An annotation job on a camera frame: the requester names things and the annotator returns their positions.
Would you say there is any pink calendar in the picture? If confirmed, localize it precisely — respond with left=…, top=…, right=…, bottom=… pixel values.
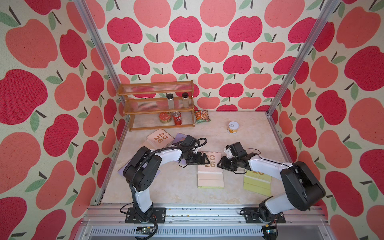
left=198, top=152, right=224, bottom=187
left=147, top=129, right=175, bottom=149

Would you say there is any green calendar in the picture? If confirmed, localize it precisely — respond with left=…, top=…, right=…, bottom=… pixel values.
left=198, top=186, right=224, bottom=189
left=243, top=171, right=272, bottom=197

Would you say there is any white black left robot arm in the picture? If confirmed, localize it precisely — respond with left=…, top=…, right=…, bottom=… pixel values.
left=123, top=135, right=210, bottom=224

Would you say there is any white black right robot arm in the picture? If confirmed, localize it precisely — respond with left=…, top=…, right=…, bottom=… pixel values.
left=217, top=142, right=326, bottom=224

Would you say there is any purple calendar centre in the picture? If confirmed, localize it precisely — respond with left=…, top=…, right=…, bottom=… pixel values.
left=172, top=133, right=187, bottom=145

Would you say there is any purple calendar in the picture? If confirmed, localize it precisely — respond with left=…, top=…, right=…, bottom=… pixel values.
left=172, top=133, right=187, bottom=145
left=118, top=161, right=161, bottom=177

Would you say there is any green orange snack packet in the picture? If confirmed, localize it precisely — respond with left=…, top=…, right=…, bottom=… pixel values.
left=195, top=110, right=211, bottom=124

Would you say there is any red soda can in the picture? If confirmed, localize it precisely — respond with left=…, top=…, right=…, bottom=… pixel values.
left=173, top=112, right=182, bottom=126

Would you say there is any small yellow pull-tab can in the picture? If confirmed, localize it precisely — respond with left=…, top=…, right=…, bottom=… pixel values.
left=227, top=121, right=240, bottom=134

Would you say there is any flat red tin can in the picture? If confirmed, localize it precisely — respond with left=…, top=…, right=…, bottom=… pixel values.
left=159, top=112, right=172, bottom=123

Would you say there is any left glass spice jar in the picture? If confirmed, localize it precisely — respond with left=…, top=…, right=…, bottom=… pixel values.
left=167, top=93, right=175, bottom=109

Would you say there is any glass spice jar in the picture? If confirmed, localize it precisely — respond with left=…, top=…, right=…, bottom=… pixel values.
left=182, top=92, right=189, bottom=109
left=167, top=93, right=175, bottom=109

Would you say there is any right glass spice jar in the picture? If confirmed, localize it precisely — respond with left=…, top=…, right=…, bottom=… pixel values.
left=182, top=92, right=189, bottom=109

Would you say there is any wooden three-tier shelf rack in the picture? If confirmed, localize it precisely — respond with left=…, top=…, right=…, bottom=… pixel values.
left=118, top=81, right=195, bottom=131

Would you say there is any purple calendar left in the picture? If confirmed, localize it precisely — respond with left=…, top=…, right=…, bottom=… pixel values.
left=118, top=161, right=161, bottom=177

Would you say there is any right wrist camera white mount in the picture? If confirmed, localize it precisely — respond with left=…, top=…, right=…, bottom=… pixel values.
left=225, top=145, right=234, bottom=159

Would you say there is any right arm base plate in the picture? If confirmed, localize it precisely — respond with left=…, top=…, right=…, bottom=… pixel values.
left=239, top=208, right=286, bottom=225

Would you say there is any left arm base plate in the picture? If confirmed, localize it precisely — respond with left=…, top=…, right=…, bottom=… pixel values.
left=125, top=207, right=167, bottom=224

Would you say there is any aluminium front rail frame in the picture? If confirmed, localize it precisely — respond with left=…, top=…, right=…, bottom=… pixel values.
left=74, top=204, right=336, bottom=240

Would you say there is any left aluminium corner post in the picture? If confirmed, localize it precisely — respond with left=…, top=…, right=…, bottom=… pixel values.
left=73, top=0, right=127, bottom=106

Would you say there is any aluminium corner post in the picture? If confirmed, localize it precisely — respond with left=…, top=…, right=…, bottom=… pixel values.
left=266, top=0, right=341, bottom=119
left=73, top=0, right=127, bottom=106

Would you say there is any right aluminium corner post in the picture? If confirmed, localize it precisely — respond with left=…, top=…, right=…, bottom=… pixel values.
left=266, top=0, right=341, bottom=119

